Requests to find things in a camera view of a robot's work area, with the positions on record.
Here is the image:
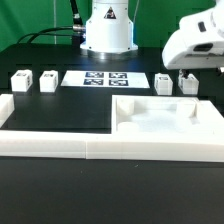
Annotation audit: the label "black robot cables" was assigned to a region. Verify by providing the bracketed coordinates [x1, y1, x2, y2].
[17, 0, 88, 44]

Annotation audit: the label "white U-shaped obstacle wall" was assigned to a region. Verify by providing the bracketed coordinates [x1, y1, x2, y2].
[0, 94, 224, 162]

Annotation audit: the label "white square tabletop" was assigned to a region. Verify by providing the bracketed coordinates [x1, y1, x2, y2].
[111, 95, 224, 134]

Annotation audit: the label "white sheet with AprilTags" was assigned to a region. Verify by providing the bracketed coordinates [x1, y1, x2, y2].
[61, 70, 150, 89]

